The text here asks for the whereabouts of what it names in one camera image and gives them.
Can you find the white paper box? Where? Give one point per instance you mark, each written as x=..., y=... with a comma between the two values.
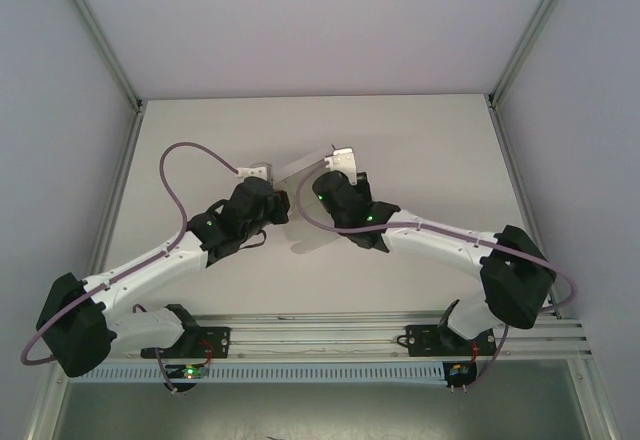
x=300, y=167

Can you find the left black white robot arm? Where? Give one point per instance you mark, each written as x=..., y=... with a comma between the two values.
x=75, y=325

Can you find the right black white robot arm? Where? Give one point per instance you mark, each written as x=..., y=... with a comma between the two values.
x=515, y=280

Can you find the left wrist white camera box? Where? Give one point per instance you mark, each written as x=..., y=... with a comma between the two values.
x=257, y=172

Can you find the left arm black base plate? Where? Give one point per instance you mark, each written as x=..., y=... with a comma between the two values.
x=215, y=342

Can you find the aluminium mounting rail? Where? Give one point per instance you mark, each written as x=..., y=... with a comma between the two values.
x=320, y=340

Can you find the aluminium table side rail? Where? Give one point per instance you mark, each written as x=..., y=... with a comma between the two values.
x=131, y=135
x=511, y=160

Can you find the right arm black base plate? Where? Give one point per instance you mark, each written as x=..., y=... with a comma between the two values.
x=420, y=342

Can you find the aluminium frame post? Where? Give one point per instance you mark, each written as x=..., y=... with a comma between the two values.
x=532, y=35
x=100, y=35

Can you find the aluminium frame leg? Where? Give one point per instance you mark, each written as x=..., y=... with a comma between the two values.
x=47, y=400
x=595, y=400

